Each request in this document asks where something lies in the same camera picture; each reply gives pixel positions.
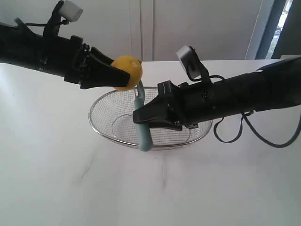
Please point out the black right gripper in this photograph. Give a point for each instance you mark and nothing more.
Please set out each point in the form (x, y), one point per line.
(165, 111)

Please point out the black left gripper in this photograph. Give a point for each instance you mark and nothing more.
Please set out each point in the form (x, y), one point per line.
(90, 68)

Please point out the teal handled peeler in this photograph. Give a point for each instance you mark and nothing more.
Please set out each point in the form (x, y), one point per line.
(145, 141)

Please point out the yellow lemon with sticker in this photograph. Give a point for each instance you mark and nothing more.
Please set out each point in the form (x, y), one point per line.
(132, 66)

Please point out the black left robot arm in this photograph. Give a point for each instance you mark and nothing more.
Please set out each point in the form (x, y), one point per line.
(21, 47)

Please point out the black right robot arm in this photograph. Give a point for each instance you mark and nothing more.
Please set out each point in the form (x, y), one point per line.
(274, 86)

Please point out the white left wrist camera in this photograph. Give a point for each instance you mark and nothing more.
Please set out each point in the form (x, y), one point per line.
(70, 11)

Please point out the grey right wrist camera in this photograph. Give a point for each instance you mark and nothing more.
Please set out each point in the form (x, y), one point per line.
(191, 63)

